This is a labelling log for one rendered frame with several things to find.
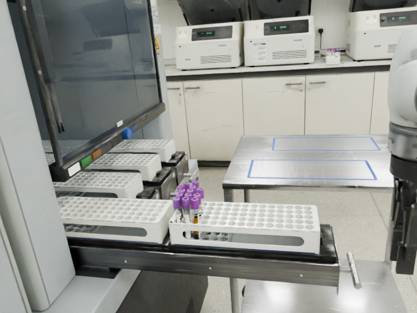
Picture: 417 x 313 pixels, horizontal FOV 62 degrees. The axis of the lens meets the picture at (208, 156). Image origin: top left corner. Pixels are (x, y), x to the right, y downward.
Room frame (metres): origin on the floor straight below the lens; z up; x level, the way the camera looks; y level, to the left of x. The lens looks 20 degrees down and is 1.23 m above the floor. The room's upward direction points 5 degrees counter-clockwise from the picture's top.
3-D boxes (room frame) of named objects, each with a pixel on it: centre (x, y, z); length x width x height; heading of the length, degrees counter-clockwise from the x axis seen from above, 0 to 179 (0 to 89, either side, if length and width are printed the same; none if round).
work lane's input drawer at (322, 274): (0.66, 0.07, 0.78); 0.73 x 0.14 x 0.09; 76
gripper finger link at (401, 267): (0.54, -0.36, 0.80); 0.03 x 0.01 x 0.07; 76
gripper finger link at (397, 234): (0.57, -0.36, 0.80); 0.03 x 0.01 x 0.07; 76
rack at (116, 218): (0.70, 0.24, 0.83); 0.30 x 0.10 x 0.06; 76
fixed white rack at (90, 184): (0.89, 0.35, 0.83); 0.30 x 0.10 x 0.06; 76
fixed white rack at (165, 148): (1.18, 0.27, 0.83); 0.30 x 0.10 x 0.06; 76
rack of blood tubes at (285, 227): (0.63, -0.06, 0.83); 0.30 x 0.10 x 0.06; 76
